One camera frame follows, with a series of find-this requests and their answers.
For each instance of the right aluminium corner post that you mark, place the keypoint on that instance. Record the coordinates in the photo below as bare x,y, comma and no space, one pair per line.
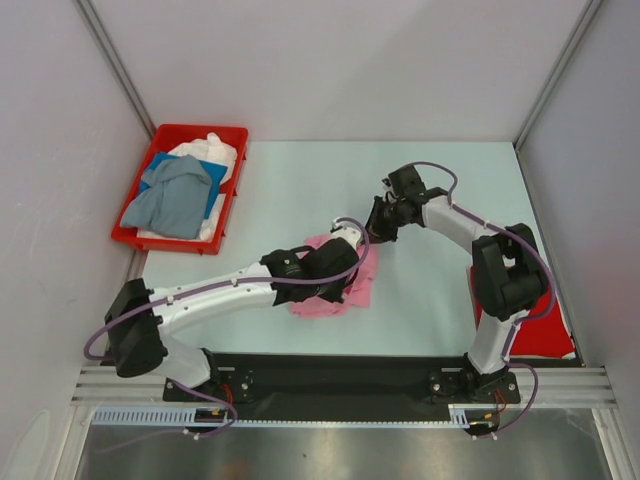
586,19

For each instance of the white t shirt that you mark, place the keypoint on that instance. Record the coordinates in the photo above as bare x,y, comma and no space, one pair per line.
212,155

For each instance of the slotted cable duct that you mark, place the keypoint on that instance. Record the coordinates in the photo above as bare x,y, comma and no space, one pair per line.
472,415
161,416

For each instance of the blue t shirt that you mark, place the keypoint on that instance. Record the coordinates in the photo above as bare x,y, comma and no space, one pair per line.
220,175

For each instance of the right slotted cable duct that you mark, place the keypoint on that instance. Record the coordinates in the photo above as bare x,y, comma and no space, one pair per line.
472,415

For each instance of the left aluminium corner post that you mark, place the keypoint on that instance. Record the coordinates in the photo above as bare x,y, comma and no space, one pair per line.
111,56

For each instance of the red folded t shirt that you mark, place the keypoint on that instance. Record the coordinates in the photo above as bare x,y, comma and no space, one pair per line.
547,337

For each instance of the pink t shirt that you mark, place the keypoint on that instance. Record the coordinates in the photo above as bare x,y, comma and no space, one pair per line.
358,294

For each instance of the left slotted cable duct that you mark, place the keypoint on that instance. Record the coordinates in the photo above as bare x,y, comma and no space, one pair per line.
161,416

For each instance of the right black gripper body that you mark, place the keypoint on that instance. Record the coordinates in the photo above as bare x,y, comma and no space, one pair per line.
387,219

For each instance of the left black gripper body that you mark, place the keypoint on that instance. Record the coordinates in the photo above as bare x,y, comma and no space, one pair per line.
330,290

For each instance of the grey t shirt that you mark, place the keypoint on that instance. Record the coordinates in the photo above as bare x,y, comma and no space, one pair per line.
142,214

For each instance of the aluminium corner post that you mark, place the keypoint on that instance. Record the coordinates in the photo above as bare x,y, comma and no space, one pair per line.
586,19
111,56

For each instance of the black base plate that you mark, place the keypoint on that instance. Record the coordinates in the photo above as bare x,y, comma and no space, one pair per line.
297,388

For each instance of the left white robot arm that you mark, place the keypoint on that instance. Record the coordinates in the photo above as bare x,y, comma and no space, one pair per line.
143,323

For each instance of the aluminium frame rail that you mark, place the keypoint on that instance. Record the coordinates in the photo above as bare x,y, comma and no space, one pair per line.
557,388

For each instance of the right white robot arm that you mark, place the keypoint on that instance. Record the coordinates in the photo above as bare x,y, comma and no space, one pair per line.
508,276

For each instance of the red plastic bin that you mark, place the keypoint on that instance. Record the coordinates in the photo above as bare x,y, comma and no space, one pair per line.
182,137

